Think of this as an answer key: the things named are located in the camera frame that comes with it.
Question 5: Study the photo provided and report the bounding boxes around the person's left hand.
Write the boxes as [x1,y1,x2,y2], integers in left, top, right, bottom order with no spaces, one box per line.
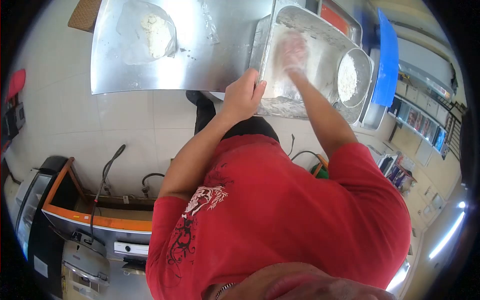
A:
[221,68,268,123]

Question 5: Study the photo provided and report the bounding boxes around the person's right hand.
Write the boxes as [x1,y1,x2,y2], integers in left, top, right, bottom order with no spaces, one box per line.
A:
[275,31,310,74]

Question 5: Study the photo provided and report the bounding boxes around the person's right fingers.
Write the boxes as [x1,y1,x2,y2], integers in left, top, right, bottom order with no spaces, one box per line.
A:
[279,31,309,51]

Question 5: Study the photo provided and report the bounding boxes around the person's left fingers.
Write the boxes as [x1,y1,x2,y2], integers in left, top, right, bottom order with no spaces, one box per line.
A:
[237,68,260,84]

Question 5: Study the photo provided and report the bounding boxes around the person's left thumb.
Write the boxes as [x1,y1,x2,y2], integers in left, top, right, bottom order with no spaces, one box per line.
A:
[252,80,268,106]

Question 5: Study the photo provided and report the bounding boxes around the large floured steel tray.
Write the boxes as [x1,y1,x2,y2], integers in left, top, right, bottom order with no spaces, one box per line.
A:
[249,5,374,125]

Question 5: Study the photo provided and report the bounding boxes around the steel tray with red filling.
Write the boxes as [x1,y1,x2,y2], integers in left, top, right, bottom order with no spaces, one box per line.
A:
[318,0,364,46]

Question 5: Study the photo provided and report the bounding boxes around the person's legs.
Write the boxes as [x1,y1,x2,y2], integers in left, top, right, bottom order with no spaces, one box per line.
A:
[185,90,280,143]

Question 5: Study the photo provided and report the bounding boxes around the crumpled clear plastic strip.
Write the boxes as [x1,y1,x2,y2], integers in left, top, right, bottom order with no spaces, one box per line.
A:
[200,0,221,45]

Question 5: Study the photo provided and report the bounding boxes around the white flour heap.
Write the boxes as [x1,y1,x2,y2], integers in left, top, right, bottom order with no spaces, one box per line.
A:
[338,54,358,103]

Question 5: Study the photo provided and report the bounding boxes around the round steel bowl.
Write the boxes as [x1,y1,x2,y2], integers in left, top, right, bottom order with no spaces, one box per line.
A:
[336,47,373,109]

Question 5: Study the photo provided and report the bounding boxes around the blue plastic board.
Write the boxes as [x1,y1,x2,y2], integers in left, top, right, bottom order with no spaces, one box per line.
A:
[371,7,400,108]

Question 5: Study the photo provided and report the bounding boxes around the green plastic object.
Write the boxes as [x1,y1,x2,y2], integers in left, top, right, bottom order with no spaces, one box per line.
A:
[310,163,330,180]

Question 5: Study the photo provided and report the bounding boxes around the white dough lump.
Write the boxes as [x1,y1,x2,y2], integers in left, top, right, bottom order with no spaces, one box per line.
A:
[140,13,173,59]

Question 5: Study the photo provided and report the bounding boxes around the small empty steel tray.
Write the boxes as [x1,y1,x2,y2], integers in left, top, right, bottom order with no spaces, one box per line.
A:
[358,49,387,131]

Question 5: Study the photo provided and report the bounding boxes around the clear plastic bag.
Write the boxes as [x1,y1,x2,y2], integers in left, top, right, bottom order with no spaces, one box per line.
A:
[115,0,178,67]

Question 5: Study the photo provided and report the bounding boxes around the person's body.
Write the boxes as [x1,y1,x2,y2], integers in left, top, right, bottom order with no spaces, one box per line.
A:
[145,133,412,300]

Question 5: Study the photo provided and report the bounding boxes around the brown woven seat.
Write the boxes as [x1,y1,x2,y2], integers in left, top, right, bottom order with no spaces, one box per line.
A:
[67,0,103,34]

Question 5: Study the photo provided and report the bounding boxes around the orange-edged steel counter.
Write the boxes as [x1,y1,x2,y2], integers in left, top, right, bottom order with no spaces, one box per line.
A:
[41,157,155,259]

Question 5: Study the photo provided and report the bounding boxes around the red cloth item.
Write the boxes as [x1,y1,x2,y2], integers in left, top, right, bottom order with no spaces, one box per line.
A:
[5,68,27,104]

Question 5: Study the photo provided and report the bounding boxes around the long ceiling light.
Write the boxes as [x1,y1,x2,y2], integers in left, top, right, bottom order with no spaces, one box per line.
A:
[428,211,466,260]

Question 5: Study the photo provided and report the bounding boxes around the silver countertop cooker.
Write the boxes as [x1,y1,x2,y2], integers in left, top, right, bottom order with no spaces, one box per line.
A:
[61,230,112,291]

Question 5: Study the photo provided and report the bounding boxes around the glass-door display fridge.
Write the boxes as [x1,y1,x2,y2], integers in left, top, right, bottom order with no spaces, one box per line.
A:
[14,155,69,299]

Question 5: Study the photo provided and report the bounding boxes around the wall shelf with goods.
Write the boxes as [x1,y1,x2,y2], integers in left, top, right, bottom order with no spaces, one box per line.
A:
[387,93,451,159]

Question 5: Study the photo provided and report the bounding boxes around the black hose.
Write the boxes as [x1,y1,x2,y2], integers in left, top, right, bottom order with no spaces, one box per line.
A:
[89,144,127,235]

